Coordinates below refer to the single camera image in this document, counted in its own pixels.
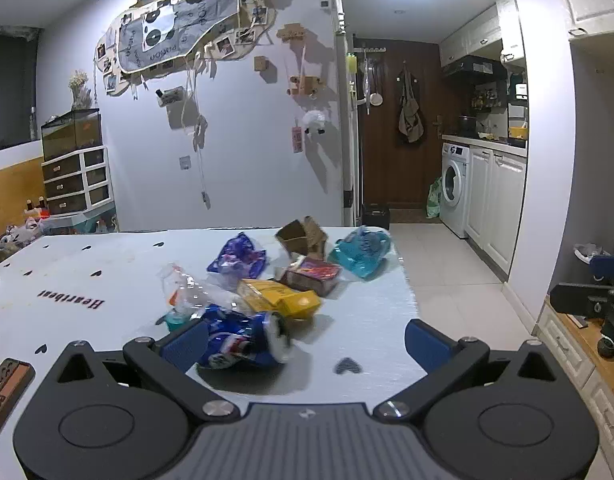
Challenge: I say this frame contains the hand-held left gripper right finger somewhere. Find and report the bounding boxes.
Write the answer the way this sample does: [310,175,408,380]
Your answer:
[374,318,562,420]

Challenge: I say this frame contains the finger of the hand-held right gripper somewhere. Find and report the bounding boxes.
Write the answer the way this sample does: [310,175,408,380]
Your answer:
[551,282,614,318]
[590,255,614,282]

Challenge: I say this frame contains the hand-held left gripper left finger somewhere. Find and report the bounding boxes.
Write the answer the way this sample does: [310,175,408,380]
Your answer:
[54,319,238,422]

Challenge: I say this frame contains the crushed blue soda can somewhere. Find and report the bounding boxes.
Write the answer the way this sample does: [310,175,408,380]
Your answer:
[196,304,293,371]

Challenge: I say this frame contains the clear plastic wrapper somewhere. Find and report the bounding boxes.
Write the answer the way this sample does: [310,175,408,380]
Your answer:
[159,262,245,318]

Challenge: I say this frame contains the light blue plastic bag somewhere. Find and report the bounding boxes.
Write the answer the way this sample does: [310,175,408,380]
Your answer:
[328,226,392,280]

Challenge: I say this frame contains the low white wood-top cabinet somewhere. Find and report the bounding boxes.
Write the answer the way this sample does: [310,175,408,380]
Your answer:
[533,300,614,466]

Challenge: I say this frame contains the yellow paper box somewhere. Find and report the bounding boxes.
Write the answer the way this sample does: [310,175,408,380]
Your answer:
[237,278,322,320]

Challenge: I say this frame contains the purple snack bag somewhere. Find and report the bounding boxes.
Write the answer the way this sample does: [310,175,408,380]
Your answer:
[207,232,268,288]

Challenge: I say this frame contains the white lower kitchen cabinets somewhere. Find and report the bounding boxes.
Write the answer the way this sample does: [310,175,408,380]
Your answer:
[464,145,528,282]

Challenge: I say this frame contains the white kitchen cabinets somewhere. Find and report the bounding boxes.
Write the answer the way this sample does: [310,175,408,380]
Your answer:
[439,0,526,68]
[464,145,528,282]

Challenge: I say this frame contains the white heart print tablecloth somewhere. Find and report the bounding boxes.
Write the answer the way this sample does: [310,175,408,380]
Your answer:
[0,227,428,480]

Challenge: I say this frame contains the red brown snack box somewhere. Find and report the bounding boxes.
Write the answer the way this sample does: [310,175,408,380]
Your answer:
[279,255,343,297]

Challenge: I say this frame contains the black waste bin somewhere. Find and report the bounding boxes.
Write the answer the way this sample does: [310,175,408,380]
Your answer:
[361,202,391,229]

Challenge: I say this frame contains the green plastic bag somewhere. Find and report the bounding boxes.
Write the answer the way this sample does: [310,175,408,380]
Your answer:
[426,177,444,219]

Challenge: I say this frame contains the white washing machine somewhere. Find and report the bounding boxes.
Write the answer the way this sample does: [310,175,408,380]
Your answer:
[440,142,470,239]

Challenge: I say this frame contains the torn brown cardboard box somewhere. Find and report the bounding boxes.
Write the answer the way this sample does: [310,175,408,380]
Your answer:
[275,216,330,263]

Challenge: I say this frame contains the brown wooden door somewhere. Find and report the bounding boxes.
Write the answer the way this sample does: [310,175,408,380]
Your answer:
[353,40,444,209]

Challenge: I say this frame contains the white drawer cabinet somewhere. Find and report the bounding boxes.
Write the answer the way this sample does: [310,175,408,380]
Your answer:
[41,146,113,218]

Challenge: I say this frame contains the pile of plush toys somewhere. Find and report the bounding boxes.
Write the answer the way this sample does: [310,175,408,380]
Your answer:
[0,212,44,256]

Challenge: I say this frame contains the hanging khaki bag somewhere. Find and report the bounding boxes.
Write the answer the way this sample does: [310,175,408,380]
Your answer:
[398,70,426,144]

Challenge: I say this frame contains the black range hood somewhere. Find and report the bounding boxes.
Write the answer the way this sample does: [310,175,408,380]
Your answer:
[443,55,508,79]

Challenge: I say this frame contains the glass fish tank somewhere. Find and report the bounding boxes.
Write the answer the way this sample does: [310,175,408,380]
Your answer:
[41,107,102,161]

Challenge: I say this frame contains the white plush sheep toy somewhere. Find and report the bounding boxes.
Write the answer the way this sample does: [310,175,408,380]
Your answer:
[302,110,328,135]

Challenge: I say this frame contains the white upper kitchen cabinets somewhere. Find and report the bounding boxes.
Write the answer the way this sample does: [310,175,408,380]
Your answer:
[439,0,526,68]

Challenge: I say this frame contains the dried flower vase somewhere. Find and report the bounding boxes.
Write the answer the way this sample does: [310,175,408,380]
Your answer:
[70,70,93,110]

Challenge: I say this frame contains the wooden shelf with rings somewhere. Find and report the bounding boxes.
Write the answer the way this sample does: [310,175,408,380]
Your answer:
[288,76,322,97]

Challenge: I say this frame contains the dark window curtain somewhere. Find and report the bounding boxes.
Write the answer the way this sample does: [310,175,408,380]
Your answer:
[0,26,41,155]

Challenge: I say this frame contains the wall hook rack with utensils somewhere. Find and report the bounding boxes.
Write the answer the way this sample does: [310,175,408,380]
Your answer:
[357,47,389,109]

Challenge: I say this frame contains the wall photo collage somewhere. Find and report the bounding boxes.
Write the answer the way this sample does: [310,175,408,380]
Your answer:
[94,0,278,98]

